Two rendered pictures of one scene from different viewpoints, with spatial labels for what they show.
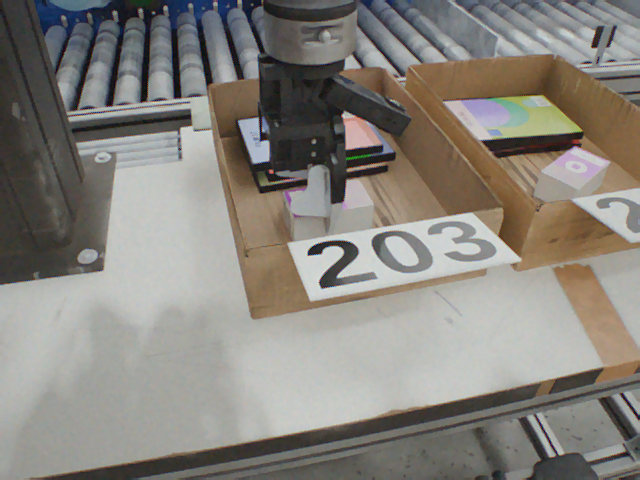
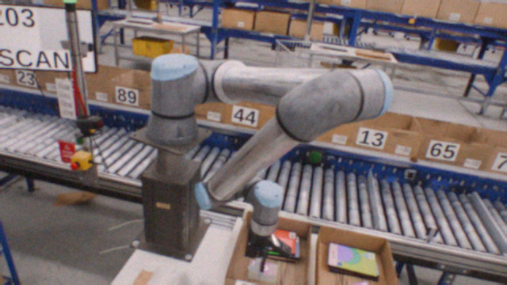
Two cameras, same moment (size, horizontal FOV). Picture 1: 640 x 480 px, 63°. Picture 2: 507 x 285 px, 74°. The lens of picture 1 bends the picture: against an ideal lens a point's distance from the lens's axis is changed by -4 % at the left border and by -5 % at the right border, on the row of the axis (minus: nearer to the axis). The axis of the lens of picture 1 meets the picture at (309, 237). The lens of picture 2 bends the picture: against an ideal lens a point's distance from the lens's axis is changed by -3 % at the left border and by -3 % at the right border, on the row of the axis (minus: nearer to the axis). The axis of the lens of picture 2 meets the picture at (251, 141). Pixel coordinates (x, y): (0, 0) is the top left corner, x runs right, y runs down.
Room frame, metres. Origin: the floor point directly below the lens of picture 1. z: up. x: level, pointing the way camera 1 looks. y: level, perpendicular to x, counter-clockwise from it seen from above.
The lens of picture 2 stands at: (-0.36, -0.28, 1.78)
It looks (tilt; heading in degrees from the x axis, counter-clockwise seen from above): 27 degrees down; 22
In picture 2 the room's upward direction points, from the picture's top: 6 degrees clockwise
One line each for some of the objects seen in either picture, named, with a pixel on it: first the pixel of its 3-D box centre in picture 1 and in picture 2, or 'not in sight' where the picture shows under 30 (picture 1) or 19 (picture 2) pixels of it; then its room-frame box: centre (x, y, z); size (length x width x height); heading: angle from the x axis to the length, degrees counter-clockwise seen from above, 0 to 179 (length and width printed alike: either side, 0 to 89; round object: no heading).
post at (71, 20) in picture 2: not in sight; (81, 108); (0.71, 1.05, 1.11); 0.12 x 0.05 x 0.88; 102
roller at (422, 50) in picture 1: (409, 38); (352, 199); (1.28, -0.24, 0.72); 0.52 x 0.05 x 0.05; 12
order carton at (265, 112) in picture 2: not in sight; (259, 109); (1.59, 0.48, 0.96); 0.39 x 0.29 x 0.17; 102
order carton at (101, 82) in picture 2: not in sight; (97, 81); (1.33, 1.62, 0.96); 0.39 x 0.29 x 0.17; 102
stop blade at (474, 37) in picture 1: (448, 20); (372, 197); (1.30, -0.33, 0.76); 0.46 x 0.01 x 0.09; 12
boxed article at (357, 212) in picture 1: (327, 212); (262, 271); (0.53, -0.02, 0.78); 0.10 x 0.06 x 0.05; 106
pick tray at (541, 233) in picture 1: (540, 142); (353, 274); (0.67, -0.34, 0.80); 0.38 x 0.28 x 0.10; 14
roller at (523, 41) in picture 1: (505, 33); (401, 209); (1.33, -0.49, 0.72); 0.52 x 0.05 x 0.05; 12
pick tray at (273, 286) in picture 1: (330, 167); (271, 256); (0.60, -0.03, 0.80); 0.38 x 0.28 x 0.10; 14
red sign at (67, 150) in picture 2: not in sight; (73, 153); (0.67, 1.11, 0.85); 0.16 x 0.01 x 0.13; 102
